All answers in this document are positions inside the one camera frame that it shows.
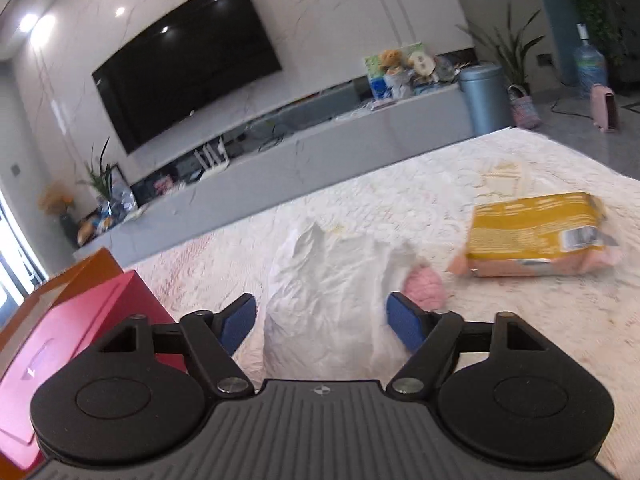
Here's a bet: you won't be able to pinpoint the dark cabinet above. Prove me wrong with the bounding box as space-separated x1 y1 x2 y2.
597 0 640 96

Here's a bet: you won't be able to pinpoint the yellow snack packet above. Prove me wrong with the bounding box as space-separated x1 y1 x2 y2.
446 191 623 278

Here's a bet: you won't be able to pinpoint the woven basket bag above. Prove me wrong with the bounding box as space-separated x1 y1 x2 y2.
507 85 542 130

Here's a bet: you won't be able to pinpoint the red box lid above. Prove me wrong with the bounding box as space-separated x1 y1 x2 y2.
0 270 186 471

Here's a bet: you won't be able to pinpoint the blue water jug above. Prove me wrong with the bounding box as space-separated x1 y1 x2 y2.
572 22 610 98

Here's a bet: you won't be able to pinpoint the grey trash can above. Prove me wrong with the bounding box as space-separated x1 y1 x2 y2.
457 62 513 136

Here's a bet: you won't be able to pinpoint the white plastic bag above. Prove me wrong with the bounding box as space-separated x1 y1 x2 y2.
260 222 426 392

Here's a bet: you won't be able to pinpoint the green plant in glass vase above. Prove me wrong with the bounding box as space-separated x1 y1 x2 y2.
77 137 138 221

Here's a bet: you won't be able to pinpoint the black wall television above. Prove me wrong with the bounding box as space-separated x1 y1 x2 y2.
91 0 283 156

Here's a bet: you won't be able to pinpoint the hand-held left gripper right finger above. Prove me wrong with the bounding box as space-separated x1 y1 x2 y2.
385 291 551 396

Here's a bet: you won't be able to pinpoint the dried flowers in dark vase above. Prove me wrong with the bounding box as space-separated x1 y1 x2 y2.
39 180 81 248

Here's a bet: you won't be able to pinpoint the white router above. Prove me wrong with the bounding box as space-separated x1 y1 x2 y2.
192 137 232 176

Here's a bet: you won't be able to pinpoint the orange cardboard box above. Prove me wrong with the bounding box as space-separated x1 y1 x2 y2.
0 247 126 351

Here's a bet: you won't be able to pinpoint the pink space heater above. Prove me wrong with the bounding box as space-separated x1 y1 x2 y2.
590 83 619 133

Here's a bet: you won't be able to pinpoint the marble television cabinet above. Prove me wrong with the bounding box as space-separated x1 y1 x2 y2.
72 82 476 263

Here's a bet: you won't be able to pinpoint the pink white crochet hat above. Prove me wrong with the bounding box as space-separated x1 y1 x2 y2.
402 265 448 311

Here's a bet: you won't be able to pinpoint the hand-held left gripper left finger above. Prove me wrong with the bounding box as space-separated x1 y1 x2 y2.
95 293 257 397

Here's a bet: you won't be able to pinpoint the long-leaf floor plant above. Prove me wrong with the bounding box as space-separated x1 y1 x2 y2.
457 2 546 96

